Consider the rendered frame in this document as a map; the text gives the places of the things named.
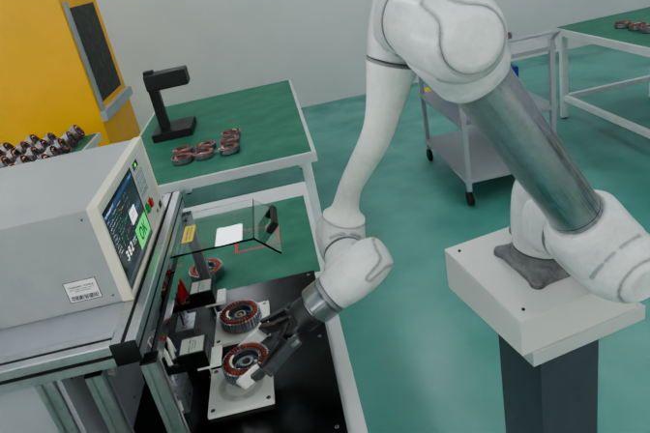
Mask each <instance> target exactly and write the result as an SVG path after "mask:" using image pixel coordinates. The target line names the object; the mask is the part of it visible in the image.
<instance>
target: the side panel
mask: <svg viewBox="0 0 650 433"><path fill-rule="evenodd" d="M0 433H81V432H80V430H79V428H78V426H77V424H76V422H75V420H74V417H73V415H72V413H71V411H70V409H69V407H68V405H67V403H66V401H65V399H64V397H63V395H62V393H61V391H60V390H59V388H58V386H57V384H56V382H55V381H54V382H50V383H46V384H42V385H38V386H34V387H30V388H26V389H22V390H14V391H10V392H6V393H1V394H0Z"/></svg>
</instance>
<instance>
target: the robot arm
mask: <svg viewBox="0 0 650 433"><path fill-rule="evenodd" d="M366 69H367V103H366V115H365V122H364V125H363V129H362V132H361V135H360V137H359V140H358V142H357V144H356V147H355V149H354V151H353V153H352V156H351V158H350V160H349V162H348V164H347V166H346V168H345V170H344V172H343V175H342V177H341V179H340V184H339V186H338V190H337V193H336V196H335V200H334V202H333V204H332V206H331V207H329V208H327V209H325V210H324V212H323V215H322V216H321V217H320V218H319V220H318V222H317V224H316V228H315V237H316V241H317V246H318V249H319V252H320V255H321V257H322V259H323V261H324V262H325V265H324V272H323V274H322V275H321V276H320V277H318V278H316V279H315V281H314V282H312V283H311V284H310V285H309V286H308V287H306V288H305V289H304V290H303V291H302V296H301V297H299V298H298V299H297V300H296V301H295V302H293V303H288V304H287V305H285V306H284V307H283V308H281V309H279V310H277V311H275V312H273V313H272V314H270V315H268V316H266V317H264V318H262V319H261V320H260V323H261V325H260V326H259V327H258V329H257V330H256V331H255V332H253V333H252V334H251V335H250V336H248V337H247V338H246V339H245V340H244V341H242V342H241V343H240V344H239V345H237V346H240V345H242V344H243V345H244V344H245V343H247V344H248V343H249V342H250V343H252V342H254V343H255V342H258V343H260V342H261V341H262V340H264V339H265V338H266V337H267V335H268V334H270V333H272V332H278V331H280V333H279V335H278V336H277V341H276V343H275V344H274V345H273V347H272V348H271V350H270V351H269V353H268V354H267V356H266V357H265V359H264V360H263V361H262V362H258V363H257V364H256V365H254V366H253V367H252V368H251V369H250V370H248V371H247V372H246V373H245V374H244V375H242V376H241V377H240V378H239V379H238V380H236V383H237V384H238V385H239V386H241V387H242V388H243V389H245V390H246V389H247V388H248V387H249V386H251V385H252V384H253V383H254V382H255V381H257V380H258V379H259V378H260V377H262V376H263V375H264V374H267V375H268V376H270V377H272V376H273V375H274V374H275V373H276V372H277V371H278V369H279V368H280V367H281V366H282V365H283V363H284V362H285V361H286V360H287V359H288V358H289V356H290V355H291V354H292V353H293V352H294V351H295V350H296V349H297V348H299V347H300V346H301V345H302V342H301V341H300V340H299V336H300V334H301V333H302V332H304V331H307V332H311V331H312V330H314V329H315V328H316V327H317V326H318V325H320V324H321V323H322V322H324V323H327V322H329V321H330V320H331V319H332V318H334V317H335V316H336V315H337V314H339V313H340V312H342V311H343V310H344V309H345V308H346V307H348V306H349V305H351V304H353V303H356V302H358V301H359V300H361V299H362V298H363V297H365V296H366V295H367V294H369V293H370V292H371V291H372V290H373V289H374V288H375V287H377V286H378V285H379V284H380V283H381V281H382V280H383V279H384V278H385V277H386V276H387V274H388V273H389V272H390V270H391V269H392V268H393V266H394V261H393V257H392V255H391V253H390V251H389V250H388V248H387V247H386V246H385V245H384V244H383V243H382V242H381V241H380V240H379V239H377V238H375V237H370V238H366V227H365V220H366V219H365V216H364V215H363V214H362V213H361V212H360V210H359V201H360V195H361V192H362V189H363V187H364V185H365V183H366V182H367V180H368V179H369V177H370V175H371V174H372V172H373V170H374V169H375V167H376V166H377V164H378V163H379V162H380V161H381V159H382V157H383V156H384V154H385V152H386V151H387V149H388V147H389V145H390V143H391V140H392V138H393V136H394V133H395V130H396V128H397V125H398V122H399V117H400V115H401V112H402V110H403V107H404V104H405V101H406V99H407V96H408V94H409V91H410V88H411V86H412V83H413V81H414V79H415V76H416V74H417V75H419V76H420V77H421V78H422V79H423V80H424V81H425V82H426V84H427V85H428V86H429V87H430V88H431V89H432V90H433V91H434V92H435V93H436V94H437V95H438V96H439V97H441V98H442V99H444V100H445V101H450V102H454V103H457V104H458V105H459V106H460V107H461V109H462V110H463V111H464V113H465V114H466V115H467V116H468V118H469V119H470V120H471V122H472V123H473V124H474V126H475V127H476V128H477V129H478V131H479V132H480V133H481V135H482V136H483V137H484V139H485V140H486V141H487V143H488V144H489V145H490V147H491V148H492V149H493V151H494V152H495V153H496V154H497V156H499V157H500V159H501V160H502V161H503V162H504V164H505V165H506V166H507V168H508V169H509V170H510V172H511V173H512V174H513V175H514V177H515V178H516V180H515V182H514V185H513V189H512V196H511V226H510V227H509V232H510V234H511V235H512V242H511V243H509V244H505V245H497V246H496V247H495V248H494V249H493V254H494V255H495V256H497V257H499V258H501V259H503V260H504V261H505V262H506V263H507V264H509V265H510V266H511V267H512V268H513V269H514V270H515V271H517V272H518V273H519V274H520V275H521V276H522V277H523V278H525V279H526V280H527V281H528V283H529V285H530V287H531V288H533V289H535V290H542V289H544V288H545V287H546V286H548V285H549V284H551V283H553V282H556V281H559V280H562V279H564V278H567V277H570V276H571V277H573V278H574V279H575V280H576V281H577V282H579V283H580V284H581V285H582V286H584V287H585V288H586V289H588V290H589V291H590V292H592V293H593V294H595V295H596V296H599V297H601V298H603V299H606V300H609V301H612V302H616V303H637V302H641V301H644V300H646V299H647V298H649V297H650V234H648V233H647V232H646V231H645V230H644V228H643V227H642V226H641V225H640V224H639V223H638V222H637V221H636V220H635V219H634V218H633V216H632V215H631V214H630V213H629V212H628V211H627V210H626V209H625V208H624V207H623V205H622V204H621V203H620V202H619V201H618V200H617V199H616V198H615V197H614V196H613V195H611V194H610V193H608V192H606V191H603V190H598V189H593V188H592V187H591V185H590V184H589V182H588V181H587V180H586V178H585V177H584V175H583V174H582V172H581V171H580V169H579V168H578V166H577V165H576V163H575V161H574V160H573V158H572V157H571V155H570V154H569V152H568V151H567V149H566V148H565V146H564V145H563V143H562V142H561V140H560V139H559V137H558V136H557V134H556V133H555V131H554V130H553V128H552V127H551V125H550V124H549V122H548V121H547V119H546V117H545V116H544V114H543V113H542V111H541V110H540V109H539V107H538V106H537V104H536V103H535V102H534V101H533V99H532V98H531V96H530V95H529V93H528V92H527V90H526V89H525V87H524V86H523V84H522V83H521V81H520V80H519V78H518V77H517V75H516V73H515V72H514V70H513V69H512V67H511V49H510V46H509V43H508V28H507V24H506V20H505V17H504V15H503V14H502V12H501V10H500V9H499V7H498V6H497V4H496V3H495V2H494V1H493V0H373V2H372V6H371V12H370V17H369V29H368V45H367V58H366ZM268 321H269V322H268ZM266 334H267V335H266ZM268 336H269V335H268ZM283 338H284V339H285V340H286V341H285V340H284V339H283Z"/></svg>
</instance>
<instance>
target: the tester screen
mask: <svg viewBox="0 0 650 433"><path fill-rule="evenodd" d="M137 195H138V193H137V190H136V187H135V185H134V182H133V177H132V174H131V172H130V173H129V175H128V177H127V178H126V180H125V182H124V184H123V185H122V186H121V188H120V190H119V191H118V193H117V195H116V197H115V199H114V200H113V202H112V204H111V206H110V207H109V209H108V211H107V213H106V214H105V216H104V220H105V223H106V226H107V228H108V231H109V233H110V236H111V238H112V241H113V242H114V245H115V247H116V250H117V252H118V255H119V258H120V260H121V263H122V265H123V268H124V270H125V273H126V275H127V278H128V279H129V277H128V271H129V269H130V266H131V264H132V261H133V258H134V255H135V253H136V250H137V248H138V246H139V247H140V250H141V252H140V255H139V257H138V260H137V263H136V265H135V268H134V271H133V275H132V278H131V280H129V283H130V285H131V286H132V283H133V279H134V276H135V273H136V271H137V268H138V265H139V262H140V260H141V257H142V254H143V251H144V249H145V247H146V244H147V242H148V239H149V236H150V233H151V228H150V232H149V235H148V237H147V240H146V243H145V246H144V248H143V250H142V248H141V245H140V243H139V240H138V237H137V236H136V233H135V229H136V226H137V225H138V223H139V220H140V218H141V216H142V213H143V211H144V210H143V207H141V209H140V211H139V214H138V216H137V218H136V220H135V223H134V224H133V223H132V220H131V217H130V215H129V212H130V210H131V207H132V205H133V202H134V200H135V198H136V197H137ZM131 240H132V241H133V246H134V248H135V250H134V252H133V256H132V259H131V261H130V263H129V261H128V258H127V256H126V250H127V248H128V246H129V243H130V241H131Z"/></svg>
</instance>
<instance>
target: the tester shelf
mask: <svg viewBox="0 0 650 433"><path fill-rule="evenodd" d="M161 196H162V201H163V203H164V206H165V209H164V212H163V215H162V220H161V223H160V226H159V228H158V231H157V234H156V237H155V240H154V242H153V245H152V248H151V251H150V254H149V257H148V260H147V263H146V265H145V268H144V271H143V274H142V277H141V279H140V282H139V285H138V288H137V291H136V294H135V297H134V300H132V301H126V302H119V303H112V304H107V305H103V306H99V307H94V308H90V309H86V310H81V311H78V312H74V313H69V314H65V315H61V316H56V317H52V318H48V319H43V320H40V321H36V322H32V323H27V324H23V325H19V326H14V327H10V328H6V329H2V330H0V394H1V393H6V392H10V391H14V390H22V389H26V388H30V387H34V386H38V385H42V384H46V383H50V382H54V381H59V380H63V379H67V378H71V377H75V376H79V375H83V374H87V373H92V372H96V371H100V370H104V369H108V368H112V367H116V366H122V365H126V364H130V363H135V362H139V361H143V357H144V353H145V349H146V345H147V342H148V338H149V334H150V331H151V328H152V324H153V320H154V317H155V313H156V309H157V305H158V302H159V298H160V294H161V291H162V288H163V281H164V278H165V274H166V270H167V266H168V263H169V259H170V255H171V252H172V248H173V245H174V241H175V238H176V234H177V230H178V226H179V223H180V219H181V215H182V212H183V209H184V205H185V203H184V200H183V196H182V193H181V190H177V191H173V192H169V193H165V194H161Z"/></svg>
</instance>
